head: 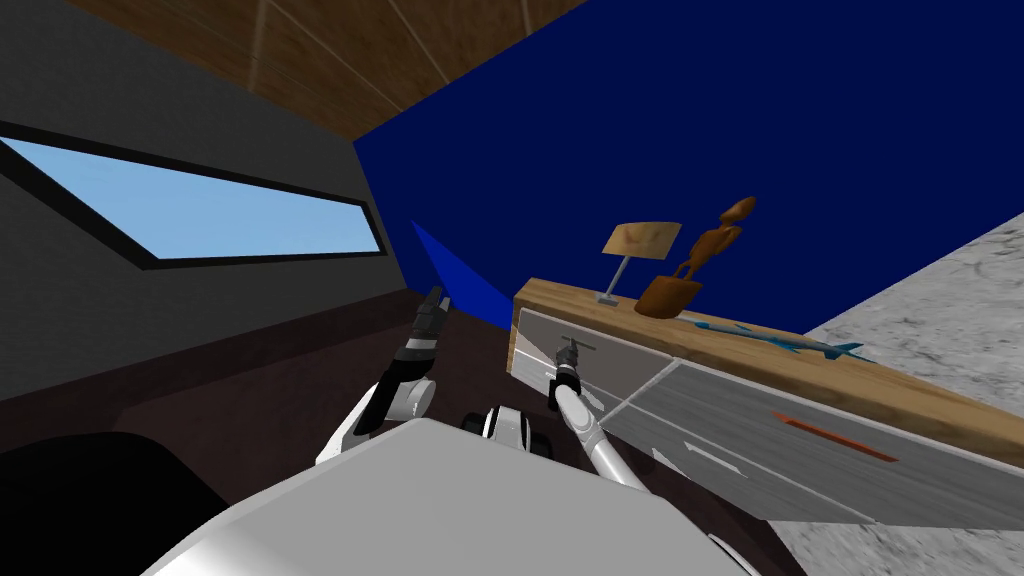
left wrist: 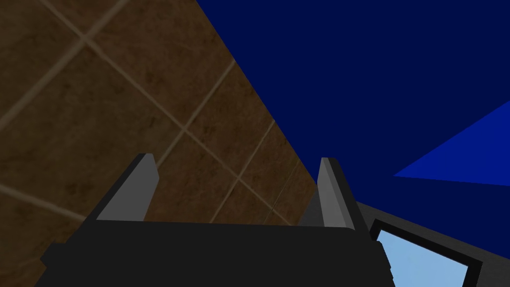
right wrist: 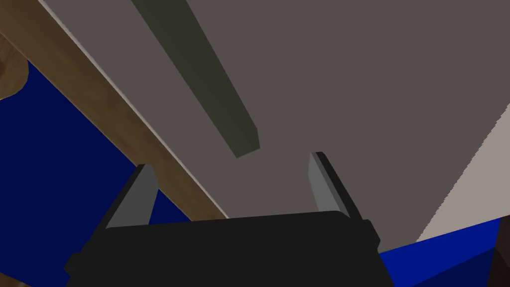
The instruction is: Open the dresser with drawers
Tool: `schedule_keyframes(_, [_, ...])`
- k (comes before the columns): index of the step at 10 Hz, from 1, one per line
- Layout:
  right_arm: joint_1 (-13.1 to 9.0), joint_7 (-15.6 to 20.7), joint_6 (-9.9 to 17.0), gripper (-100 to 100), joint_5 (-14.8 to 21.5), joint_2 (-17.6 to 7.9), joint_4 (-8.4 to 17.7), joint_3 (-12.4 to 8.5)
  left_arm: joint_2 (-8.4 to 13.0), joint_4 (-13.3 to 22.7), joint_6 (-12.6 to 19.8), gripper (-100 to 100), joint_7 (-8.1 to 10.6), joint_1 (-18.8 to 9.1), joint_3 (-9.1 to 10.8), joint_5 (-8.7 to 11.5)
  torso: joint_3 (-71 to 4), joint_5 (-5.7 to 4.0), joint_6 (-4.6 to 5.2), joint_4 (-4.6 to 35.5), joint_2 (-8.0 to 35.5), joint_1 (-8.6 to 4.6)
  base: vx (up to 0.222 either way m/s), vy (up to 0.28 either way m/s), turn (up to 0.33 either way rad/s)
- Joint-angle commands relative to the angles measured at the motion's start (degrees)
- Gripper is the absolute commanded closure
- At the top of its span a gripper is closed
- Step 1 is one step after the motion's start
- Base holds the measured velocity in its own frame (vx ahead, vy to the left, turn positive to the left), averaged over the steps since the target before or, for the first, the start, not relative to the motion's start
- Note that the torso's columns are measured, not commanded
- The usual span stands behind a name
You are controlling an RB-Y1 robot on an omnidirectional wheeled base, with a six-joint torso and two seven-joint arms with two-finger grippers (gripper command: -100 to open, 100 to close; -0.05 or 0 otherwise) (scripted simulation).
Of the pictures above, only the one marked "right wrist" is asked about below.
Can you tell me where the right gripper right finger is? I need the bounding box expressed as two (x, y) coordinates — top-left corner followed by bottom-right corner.
(307, 151), (365, 221)

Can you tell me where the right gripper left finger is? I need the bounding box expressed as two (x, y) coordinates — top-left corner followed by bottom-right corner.
(101, 163), (160, 230)

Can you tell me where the dark olive bar handle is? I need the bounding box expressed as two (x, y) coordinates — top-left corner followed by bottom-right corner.
(130, 0), (261, 159)

